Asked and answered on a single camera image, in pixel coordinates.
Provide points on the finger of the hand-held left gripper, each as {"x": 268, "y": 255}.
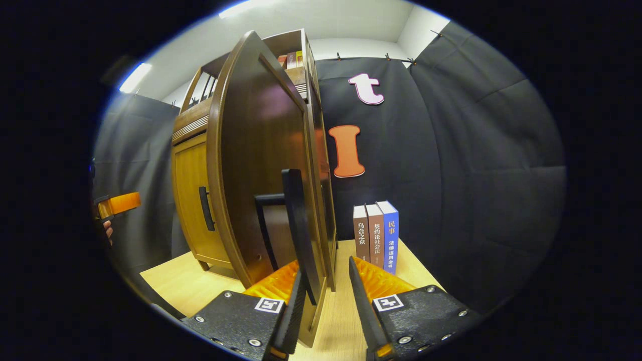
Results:
{"x": 123, "y": 203}

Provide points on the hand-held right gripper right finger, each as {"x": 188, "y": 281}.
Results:
{"x": 363, "y": 311}

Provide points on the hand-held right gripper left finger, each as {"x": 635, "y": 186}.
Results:
{"x": 291, "y": 321}

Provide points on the wooden shoe cabinet door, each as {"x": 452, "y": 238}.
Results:
{"x": 188, "y": 165}
{"x": 261, "y": 125}

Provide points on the wooden double-door shoe cabinet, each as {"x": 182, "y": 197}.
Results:
{"x": 281, "y": 42}

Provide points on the reddish brown book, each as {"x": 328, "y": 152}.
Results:
{"x": 375, "y": 238}

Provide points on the blue book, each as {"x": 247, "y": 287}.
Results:
{"x": 391, "y": 240}

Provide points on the yellow book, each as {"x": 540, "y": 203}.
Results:
{"x": 299, "y": 58}

